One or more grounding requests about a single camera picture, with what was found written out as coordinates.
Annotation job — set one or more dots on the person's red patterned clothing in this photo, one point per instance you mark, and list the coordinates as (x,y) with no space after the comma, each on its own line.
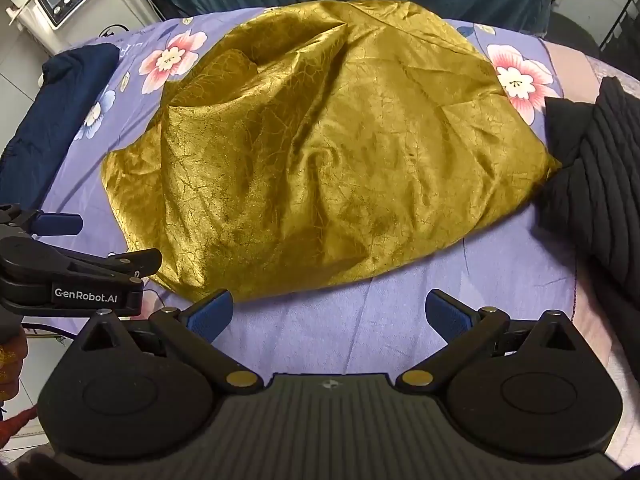
(11,365)

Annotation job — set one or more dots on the purple floral bed sheet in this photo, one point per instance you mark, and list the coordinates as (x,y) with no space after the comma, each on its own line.
(380,310)

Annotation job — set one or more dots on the golden satin robe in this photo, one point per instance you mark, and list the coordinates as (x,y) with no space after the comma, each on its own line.
(320,160)

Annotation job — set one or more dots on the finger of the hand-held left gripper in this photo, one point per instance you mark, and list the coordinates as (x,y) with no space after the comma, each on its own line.
(100,264)
(57,223)

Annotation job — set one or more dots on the black metal rack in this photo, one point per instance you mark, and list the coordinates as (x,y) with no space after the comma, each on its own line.
(622,30)

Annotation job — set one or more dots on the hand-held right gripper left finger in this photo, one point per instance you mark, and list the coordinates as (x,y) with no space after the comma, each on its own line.
(211,313)

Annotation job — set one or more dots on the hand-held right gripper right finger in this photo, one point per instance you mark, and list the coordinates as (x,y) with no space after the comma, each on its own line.
(447,313)

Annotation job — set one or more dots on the navy blue cloth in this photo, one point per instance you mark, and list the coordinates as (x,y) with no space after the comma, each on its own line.
(55,105)

